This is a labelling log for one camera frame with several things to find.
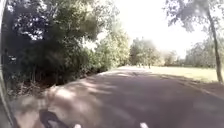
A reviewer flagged clump of green trees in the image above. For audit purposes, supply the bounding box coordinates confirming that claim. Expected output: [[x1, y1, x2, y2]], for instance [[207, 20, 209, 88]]
[[128, 37, 164, 69]]

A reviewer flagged grey asphalt path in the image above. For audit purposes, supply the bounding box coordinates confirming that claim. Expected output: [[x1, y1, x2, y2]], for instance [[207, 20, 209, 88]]
[[9, 66, 224, 128]]

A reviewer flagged wood of trees and bushes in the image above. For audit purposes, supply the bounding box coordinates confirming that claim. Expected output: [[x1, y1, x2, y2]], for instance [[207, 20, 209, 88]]
[[0, 0, 131, 98]]

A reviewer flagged pale green grass field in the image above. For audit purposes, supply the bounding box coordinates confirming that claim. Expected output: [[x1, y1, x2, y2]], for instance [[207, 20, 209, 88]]
[[146, 65, 221, 84]]

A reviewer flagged row of hazy trees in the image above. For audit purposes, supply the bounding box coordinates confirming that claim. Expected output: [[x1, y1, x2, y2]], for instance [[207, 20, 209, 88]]
[[163, 38, 224, 69]]

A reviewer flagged brown dirt verge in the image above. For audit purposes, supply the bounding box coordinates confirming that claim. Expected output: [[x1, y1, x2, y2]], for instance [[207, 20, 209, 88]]
[[159, 74, 224, 101]]

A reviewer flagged tall tree with bent trunk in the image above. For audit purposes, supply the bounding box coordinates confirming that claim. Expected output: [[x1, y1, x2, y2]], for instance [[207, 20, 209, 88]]
[[164, 0, 224, 84]]

